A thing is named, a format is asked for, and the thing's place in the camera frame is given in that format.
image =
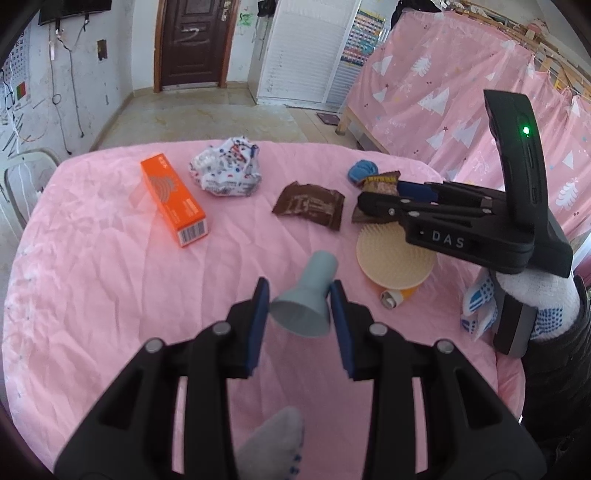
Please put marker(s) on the grey plastic funnel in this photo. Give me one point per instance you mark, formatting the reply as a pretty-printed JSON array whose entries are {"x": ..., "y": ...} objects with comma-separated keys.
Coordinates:
[{"x": 304, "y": 300}]

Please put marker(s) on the crumpled white printed wrapper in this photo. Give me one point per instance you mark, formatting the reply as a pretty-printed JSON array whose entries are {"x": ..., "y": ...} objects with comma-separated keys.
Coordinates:
[{"x": 226, "y": 168}]

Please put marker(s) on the brown snack bar wrapper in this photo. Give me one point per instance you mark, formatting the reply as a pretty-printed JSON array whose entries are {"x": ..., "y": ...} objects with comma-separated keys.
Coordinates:
[{"x": 381, "y": 182}]

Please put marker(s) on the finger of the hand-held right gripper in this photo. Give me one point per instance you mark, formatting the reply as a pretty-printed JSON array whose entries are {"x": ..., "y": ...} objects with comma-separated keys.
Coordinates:
[
  {"x": 392, "y": 207},
  {"x": 415, "y": 190}
]

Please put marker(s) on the orange cardboard box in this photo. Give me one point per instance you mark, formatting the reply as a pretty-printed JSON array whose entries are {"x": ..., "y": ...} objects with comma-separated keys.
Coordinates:
[{"x": 173, "y": 198}]

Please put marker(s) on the blue yarn ball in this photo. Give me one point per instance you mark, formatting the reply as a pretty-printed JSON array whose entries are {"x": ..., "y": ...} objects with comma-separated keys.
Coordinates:
[{"x": 360, "y": 170}]

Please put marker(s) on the wooden bed leg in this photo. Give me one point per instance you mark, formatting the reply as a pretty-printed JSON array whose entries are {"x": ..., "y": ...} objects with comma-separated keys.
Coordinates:
[{"x": 344, "y": 122}]

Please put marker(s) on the hanging black bags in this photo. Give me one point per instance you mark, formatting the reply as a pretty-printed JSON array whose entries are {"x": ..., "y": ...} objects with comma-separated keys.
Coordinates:
[{"x": 265, "y": 7}]

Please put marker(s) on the black jacket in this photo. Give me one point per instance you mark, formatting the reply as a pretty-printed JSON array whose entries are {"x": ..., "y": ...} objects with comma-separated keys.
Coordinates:
[{"x": 415, "y": 11}]

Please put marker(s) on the person's right hand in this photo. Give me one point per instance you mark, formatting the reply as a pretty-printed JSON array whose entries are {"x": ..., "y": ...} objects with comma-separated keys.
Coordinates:
[{"x": 554, "y": 297}]

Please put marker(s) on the pink tree-print curtain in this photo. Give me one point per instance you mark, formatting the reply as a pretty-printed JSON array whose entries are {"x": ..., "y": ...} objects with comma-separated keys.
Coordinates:
[{"x": 438, "y": 101}]

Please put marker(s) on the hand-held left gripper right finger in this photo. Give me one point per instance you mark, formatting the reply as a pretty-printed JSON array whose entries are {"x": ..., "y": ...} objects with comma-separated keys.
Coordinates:
[{"x": 341, "y": 323}]

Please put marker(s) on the eye chart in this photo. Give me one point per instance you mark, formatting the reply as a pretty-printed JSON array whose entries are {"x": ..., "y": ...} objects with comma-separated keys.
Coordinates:
[{"x": 18, "y": 78}]

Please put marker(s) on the orange tube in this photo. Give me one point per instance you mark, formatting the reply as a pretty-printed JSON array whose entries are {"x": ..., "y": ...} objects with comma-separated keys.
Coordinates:
[{"x": 399, "y": 296}]

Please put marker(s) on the wooden bunk frame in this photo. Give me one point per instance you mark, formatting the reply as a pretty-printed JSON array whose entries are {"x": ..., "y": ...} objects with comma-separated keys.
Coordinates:
[{"x": 521, "y": 32}]

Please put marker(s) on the dark door mat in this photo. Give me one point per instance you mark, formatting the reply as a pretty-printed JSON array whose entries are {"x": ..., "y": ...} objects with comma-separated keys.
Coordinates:
[{"x": 328, "y": 117}]

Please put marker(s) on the beige round brush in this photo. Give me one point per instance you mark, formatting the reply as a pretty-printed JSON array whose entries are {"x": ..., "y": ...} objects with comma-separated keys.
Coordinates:
[{"x": 392, "y": 256}]

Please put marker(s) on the dark brown door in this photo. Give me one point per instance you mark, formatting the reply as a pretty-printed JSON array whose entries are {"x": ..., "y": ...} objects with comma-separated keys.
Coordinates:
[{"x": 194, "y": 46}]

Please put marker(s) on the wall-mounted black television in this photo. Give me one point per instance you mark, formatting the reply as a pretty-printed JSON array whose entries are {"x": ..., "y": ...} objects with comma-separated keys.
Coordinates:
[{"x": 74, "y": 9}]

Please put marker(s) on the person's left hand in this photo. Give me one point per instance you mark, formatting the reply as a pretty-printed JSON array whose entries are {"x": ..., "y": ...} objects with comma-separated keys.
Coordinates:
[{"x": 272, "y": 443}]

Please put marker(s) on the dark brown foil wrapper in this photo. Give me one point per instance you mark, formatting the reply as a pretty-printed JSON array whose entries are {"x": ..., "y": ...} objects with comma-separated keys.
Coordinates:
[{"x": 309, "y": 205}]

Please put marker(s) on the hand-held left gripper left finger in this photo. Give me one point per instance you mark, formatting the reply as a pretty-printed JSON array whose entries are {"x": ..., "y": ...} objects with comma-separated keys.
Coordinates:
[{"x": 258, "y": 318}]

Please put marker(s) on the white metal chair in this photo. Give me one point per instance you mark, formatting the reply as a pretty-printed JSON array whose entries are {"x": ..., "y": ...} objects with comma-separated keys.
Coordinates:
[{"x": 23, "y": 184}]

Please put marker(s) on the colourful grid poster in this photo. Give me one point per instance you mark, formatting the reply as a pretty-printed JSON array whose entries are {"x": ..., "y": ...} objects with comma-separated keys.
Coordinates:
[{"x": 362, "y": 39}]

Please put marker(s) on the small brown wall box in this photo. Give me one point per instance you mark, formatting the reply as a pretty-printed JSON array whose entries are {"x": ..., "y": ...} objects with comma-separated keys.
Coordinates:
[{"x": 102, "y": 49}]

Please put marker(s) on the white wardrobe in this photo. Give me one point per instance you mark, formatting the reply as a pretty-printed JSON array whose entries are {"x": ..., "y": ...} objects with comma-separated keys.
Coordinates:
[{"x": 300, "y": 50}]

